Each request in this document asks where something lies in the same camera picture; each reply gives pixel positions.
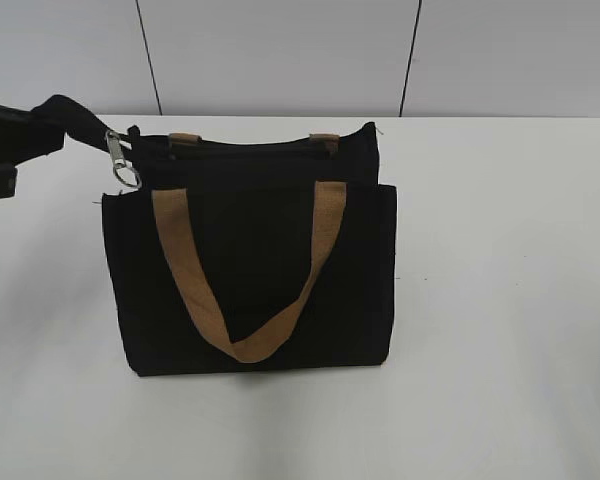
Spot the tan front bag handle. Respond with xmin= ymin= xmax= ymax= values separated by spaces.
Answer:
xmin=151 ymin=181 xmax=347 ymax=364

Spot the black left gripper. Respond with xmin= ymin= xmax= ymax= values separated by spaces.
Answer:
xmin=0 ymin=105 xmax=63 ymax=199

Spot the black bag strap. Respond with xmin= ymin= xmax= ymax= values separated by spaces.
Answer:
xmin=31 ymin=93 xmax=112 ymax=150

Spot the black canvas tote bag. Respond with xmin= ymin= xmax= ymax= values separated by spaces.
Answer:
xmin=102 ymin=122 xmax=398 ymax=377

